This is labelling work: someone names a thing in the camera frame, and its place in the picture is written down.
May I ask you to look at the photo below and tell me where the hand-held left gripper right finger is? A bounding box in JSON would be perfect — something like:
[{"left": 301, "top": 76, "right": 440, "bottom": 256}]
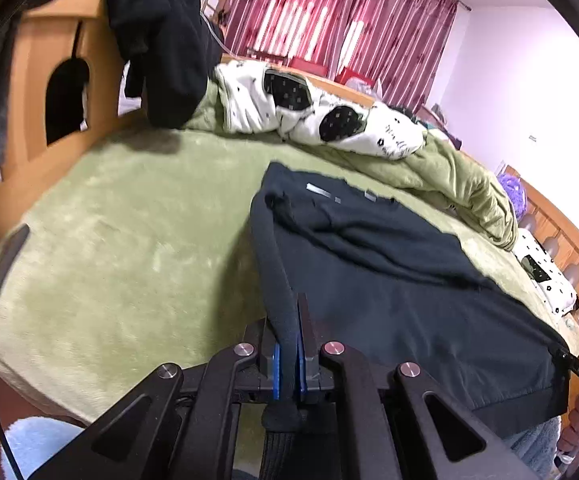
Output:
[{"left": 296, "top": 294, "right": 541, "bottom": 480}]

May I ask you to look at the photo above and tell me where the black sweatshirt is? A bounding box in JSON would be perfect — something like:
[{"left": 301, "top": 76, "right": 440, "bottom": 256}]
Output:
[{"left": 250, "top": 161, "right": 573, "bottom": 480}]

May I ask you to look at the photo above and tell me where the black clothes pile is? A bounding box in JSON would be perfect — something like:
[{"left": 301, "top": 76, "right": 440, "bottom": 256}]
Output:
[{"left": 92, "top": 0, "right": 226, "bottom": 130}]

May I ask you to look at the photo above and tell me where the red striped curtain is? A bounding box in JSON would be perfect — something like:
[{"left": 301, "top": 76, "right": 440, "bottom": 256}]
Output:
[{"left": 222, "top": 0, "right": 459, "bottom": 117}]

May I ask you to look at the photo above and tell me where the thin white cable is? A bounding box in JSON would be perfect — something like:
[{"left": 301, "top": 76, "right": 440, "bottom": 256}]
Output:
[{"left": 200, "top": 15, "right": 235, "bottom": 57}]

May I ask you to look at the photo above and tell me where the wooden bed frame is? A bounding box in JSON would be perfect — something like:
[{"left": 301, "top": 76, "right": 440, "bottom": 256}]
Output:
[{"left": 0, "top": 0, "right": 579, "bottom": 347}]

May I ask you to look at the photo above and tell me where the green fleece duvet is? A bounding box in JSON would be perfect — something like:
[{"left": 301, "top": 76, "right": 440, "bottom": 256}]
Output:
[{"left": 184, "top": 80, "right": 521, "bottom": 252}]

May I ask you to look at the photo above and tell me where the white flower print pillow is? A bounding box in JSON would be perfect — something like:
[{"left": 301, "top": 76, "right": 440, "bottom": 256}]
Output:
[{"left": 511, "top": 232, "right": 578, "bottom": 317}]

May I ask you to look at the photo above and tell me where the red chair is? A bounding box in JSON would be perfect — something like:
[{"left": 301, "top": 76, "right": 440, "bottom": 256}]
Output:
[
  {"left": 288, "top": 57, "right": 328, "bottom": 77},
  {"left": 333, "top": 67, "right": 371, "bottom": 87}
]

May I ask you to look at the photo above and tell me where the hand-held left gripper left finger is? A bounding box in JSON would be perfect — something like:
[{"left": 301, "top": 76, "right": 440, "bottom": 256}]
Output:
[{"left": 26, "top": 316, "right": 282, "bottom": 480}]

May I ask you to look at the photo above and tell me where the white strawberry print quilt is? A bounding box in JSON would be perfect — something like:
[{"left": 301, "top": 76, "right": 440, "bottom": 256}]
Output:
[{"left": 214, "top": 59, "right": 428, "bottom": 162}]

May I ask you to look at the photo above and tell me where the clear plastic bag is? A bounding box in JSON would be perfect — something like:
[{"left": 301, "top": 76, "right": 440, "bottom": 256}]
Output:
[{"left": 348, "top": 77, "right": 386, "bottom": 100}]

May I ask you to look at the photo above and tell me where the wooden coat rack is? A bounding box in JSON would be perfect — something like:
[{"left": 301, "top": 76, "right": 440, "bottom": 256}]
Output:
[{"left": 204, "top": 0, "right": 231, "bottom": 27}]

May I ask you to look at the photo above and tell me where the dark grey strap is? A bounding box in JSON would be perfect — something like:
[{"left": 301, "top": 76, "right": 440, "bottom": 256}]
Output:
[{"left": 0, "top": 224, "right": 31, "bottom": 330}]

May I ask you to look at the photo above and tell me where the purple plush toy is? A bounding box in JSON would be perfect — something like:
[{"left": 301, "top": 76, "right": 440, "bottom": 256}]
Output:
[{"left": 496, "top": 172, "right": 528, "bottom": 219}]

